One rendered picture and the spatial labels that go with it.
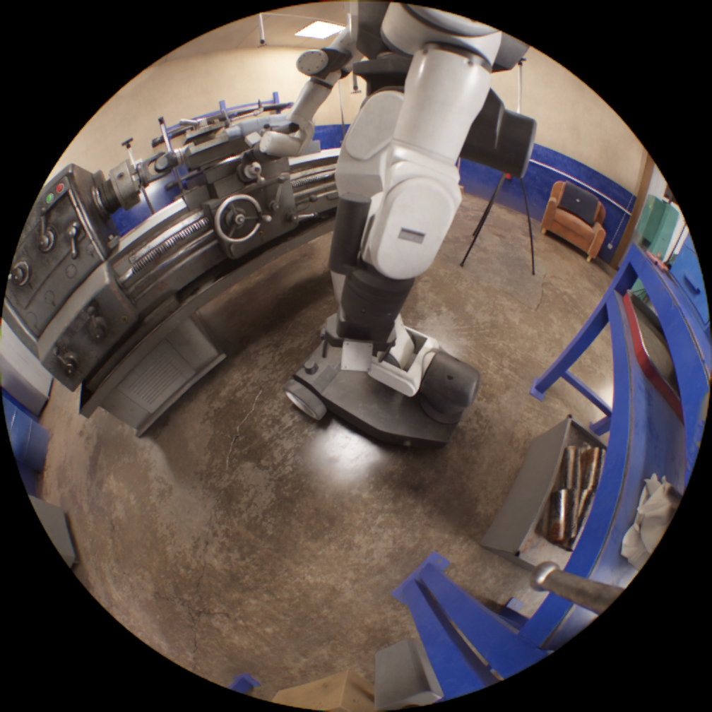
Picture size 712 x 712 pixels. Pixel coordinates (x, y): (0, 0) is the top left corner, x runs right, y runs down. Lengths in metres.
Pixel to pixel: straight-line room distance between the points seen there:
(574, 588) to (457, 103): 0.33
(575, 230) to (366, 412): 3.58
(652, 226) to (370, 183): 3.78
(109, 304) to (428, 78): 1.08
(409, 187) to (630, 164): 4.59
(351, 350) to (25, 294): 1.32
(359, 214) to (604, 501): 0.53
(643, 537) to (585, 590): 0.31
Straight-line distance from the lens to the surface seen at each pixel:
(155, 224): 1.16
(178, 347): 1.31
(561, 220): 3.78
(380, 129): 0.40
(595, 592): 0.16
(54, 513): 2.58
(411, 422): 0.80
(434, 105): 0.23
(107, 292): 1.07
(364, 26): 0.44
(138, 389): 1.42
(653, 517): 0.49
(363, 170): 0.43
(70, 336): 1.17
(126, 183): 1.29
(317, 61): 0.68
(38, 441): 3.72
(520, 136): 0.39
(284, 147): 0.72
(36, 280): 1.28
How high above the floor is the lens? 0.92
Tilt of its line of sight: 54 degrees down
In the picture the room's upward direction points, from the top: 6 degrees counter-clockwise
